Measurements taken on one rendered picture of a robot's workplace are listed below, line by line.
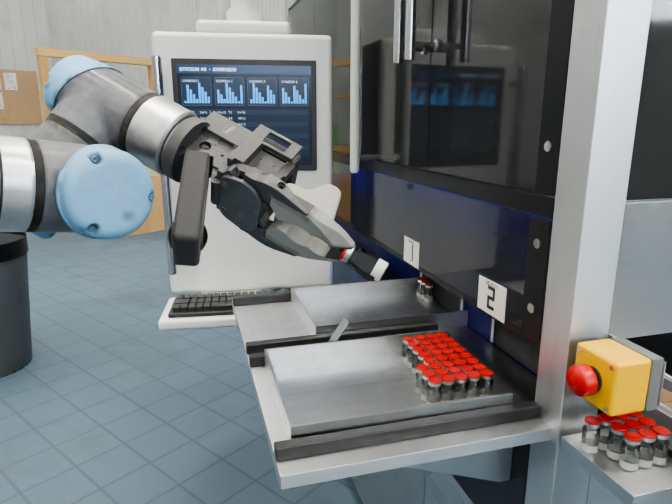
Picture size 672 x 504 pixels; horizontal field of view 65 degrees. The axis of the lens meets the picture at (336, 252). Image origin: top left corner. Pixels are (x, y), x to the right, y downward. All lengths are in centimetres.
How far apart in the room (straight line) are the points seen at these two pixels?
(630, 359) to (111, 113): 66
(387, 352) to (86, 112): 69
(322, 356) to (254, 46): 93
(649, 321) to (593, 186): 23
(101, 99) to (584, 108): 57
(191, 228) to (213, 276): 117
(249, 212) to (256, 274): 111
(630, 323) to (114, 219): 69
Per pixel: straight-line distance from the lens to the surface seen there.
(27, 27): 1209
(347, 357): 102
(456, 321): 119
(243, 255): 164
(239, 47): 160
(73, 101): 62
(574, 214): 77
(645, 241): 83
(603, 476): 81
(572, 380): 75
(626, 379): 75
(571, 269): 78
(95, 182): 45
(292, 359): 99
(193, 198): 52
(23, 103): 1187
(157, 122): 58
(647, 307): 87
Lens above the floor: 132
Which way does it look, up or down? 14 degrees down
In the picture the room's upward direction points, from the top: straight up
